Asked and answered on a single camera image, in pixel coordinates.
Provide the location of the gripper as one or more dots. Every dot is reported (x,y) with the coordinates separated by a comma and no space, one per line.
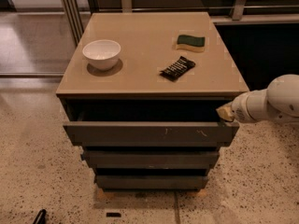
(241,110)

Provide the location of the grey top drawer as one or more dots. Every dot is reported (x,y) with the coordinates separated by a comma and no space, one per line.
(150,133)

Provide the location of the grey drawer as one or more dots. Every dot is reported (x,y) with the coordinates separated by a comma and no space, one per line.
(151,181)
(151,160)
(150,133)

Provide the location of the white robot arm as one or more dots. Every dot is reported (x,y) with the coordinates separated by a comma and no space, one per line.
(279,103)

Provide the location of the grey drawer cabinet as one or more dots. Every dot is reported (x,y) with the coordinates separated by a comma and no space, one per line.
(134,90)

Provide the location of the grey middle drawer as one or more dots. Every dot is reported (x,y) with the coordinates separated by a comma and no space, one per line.
(151,160)

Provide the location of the grey bottom drawer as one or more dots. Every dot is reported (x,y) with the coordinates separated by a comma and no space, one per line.
(151,181)

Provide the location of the black snack bar wrapper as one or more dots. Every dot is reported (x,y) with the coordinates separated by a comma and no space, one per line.
(177,69)

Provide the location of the green yellow sponge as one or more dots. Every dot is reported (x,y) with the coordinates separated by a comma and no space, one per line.
(191,43)

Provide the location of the metal railing shelf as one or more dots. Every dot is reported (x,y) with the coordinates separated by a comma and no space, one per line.
(221,11)

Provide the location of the white ceramic bowl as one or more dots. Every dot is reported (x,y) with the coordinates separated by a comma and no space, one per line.
(102,54)

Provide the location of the black object on floor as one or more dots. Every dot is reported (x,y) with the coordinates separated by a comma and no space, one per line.
(40,217)

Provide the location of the metal frame post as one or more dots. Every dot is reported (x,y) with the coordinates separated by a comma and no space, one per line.
(72,13)

